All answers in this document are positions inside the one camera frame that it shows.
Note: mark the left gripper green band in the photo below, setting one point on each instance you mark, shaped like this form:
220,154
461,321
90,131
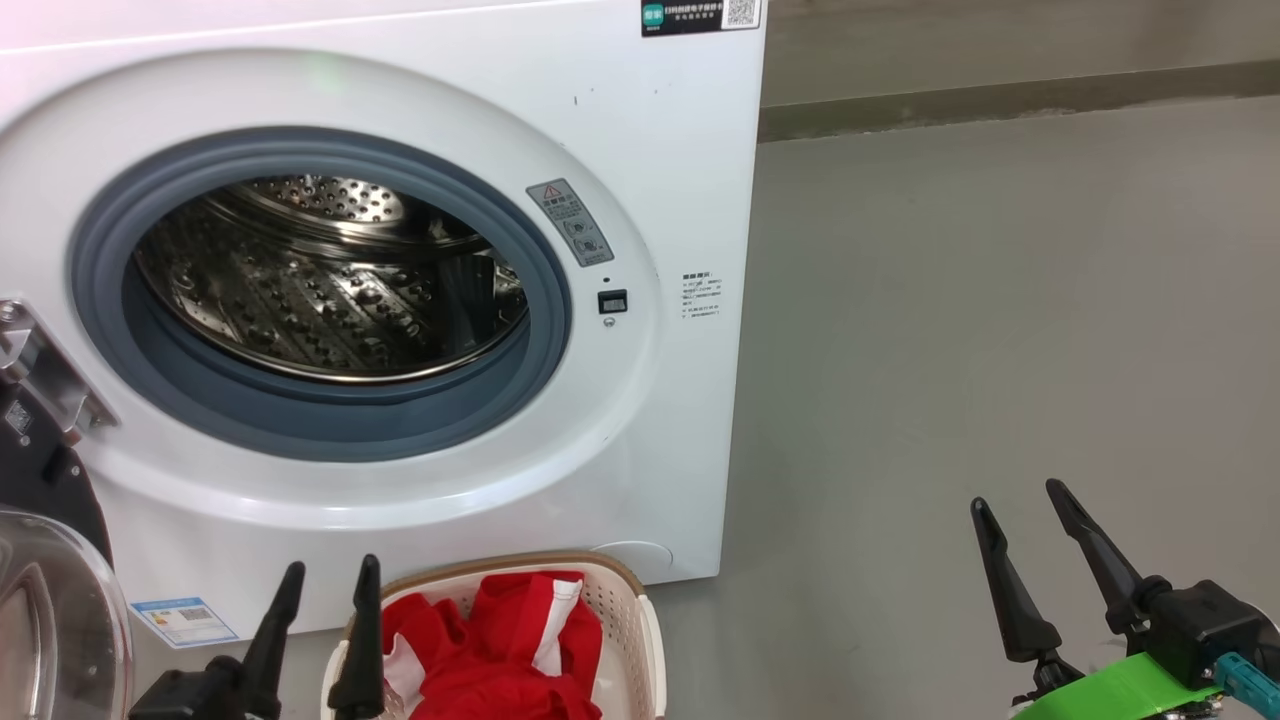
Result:
190,695

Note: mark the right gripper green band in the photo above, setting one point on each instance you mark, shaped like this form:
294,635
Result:
1200,630

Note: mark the red and white garment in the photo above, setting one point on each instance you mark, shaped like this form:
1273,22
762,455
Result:
490,650

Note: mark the washing machine glass door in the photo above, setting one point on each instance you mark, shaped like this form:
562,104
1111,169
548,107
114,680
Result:
60,620

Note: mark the cream laundry basket brown rim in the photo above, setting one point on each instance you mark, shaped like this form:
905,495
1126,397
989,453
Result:
625,620

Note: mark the metal door hinge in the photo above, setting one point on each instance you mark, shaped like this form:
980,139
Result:
50,370

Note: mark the white front-load washing machine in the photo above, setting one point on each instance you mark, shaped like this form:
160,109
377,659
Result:
650,450

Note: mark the blue energy label sticker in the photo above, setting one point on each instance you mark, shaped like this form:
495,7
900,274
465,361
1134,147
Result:
185,622

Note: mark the round white filter cover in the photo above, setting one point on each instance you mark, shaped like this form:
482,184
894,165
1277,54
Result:
650,555

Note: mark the grey warning sticker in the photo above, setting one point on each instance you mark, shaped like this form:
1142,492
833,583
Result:
570,222

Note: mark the black QR code sticker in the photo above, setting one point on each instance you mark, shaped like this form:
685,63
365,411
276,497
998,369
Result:
700,15

